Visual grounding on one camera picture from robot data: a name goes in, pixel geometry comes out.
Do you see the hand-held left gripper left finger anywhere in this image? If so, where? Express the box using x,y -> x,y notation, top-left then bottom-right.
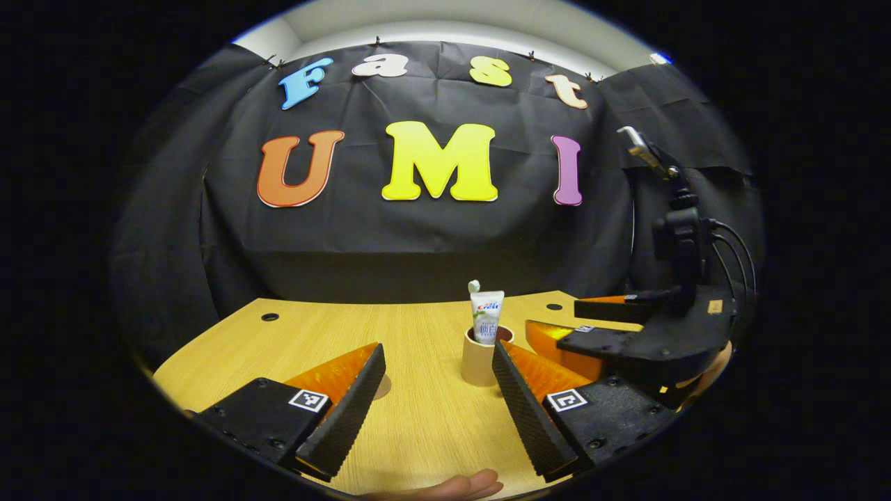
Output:
195,342 -> 387,482

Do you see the beige cup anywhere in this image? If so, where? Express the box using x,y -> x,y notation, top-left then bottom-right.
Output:
461,325 -> 516,388

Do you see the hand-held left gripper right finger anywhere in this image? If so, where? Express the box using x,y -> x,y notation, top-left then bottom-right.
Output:
491,340 -> 679,484

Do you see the wooden desktop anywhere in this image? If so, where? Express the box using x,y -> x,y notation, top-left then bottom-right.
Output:
152,290 -> 652,501

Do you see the white toothpaste tube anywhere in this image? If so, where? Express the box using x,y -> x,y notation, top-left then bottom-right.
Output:
470,290 -> 505,346

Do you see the black backdrop cloth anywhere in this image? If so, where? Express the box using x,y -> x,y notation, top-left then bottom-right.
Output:
111,40 -> 766,369

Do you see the black cable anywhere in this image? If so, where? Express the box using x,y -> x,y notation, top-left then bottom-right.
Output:
710,219 -> 758,296
711,234 -> 747,296

